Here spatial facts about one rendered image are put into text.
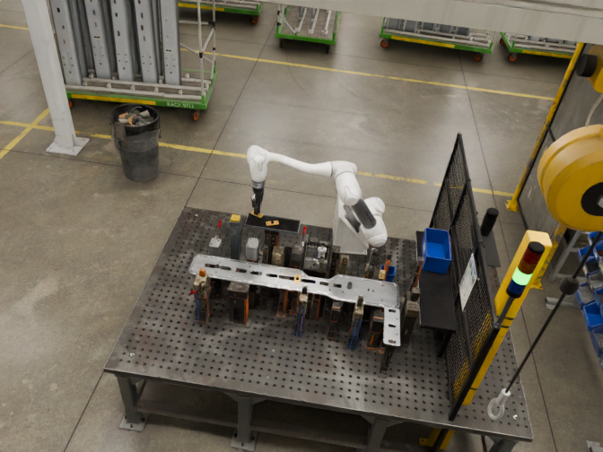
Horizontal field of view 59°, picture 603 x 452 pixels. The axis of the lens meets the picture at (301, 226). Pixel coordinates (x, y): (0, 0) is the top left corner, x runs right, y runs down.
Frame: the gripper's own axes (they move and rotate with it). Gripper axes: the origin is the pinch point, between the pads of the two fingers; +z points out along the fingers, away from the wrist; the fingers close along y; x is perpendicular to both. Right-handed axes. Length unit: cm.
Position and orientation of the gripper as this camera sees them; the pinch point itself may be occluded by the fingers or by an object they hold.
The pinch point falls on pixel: (257, 209)
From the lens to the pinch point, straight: 358.0
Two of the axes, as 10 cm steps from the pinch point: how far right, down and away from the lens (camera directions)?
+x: 8.6, 3.8, -3.3
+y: -5.0, 5.3, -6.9
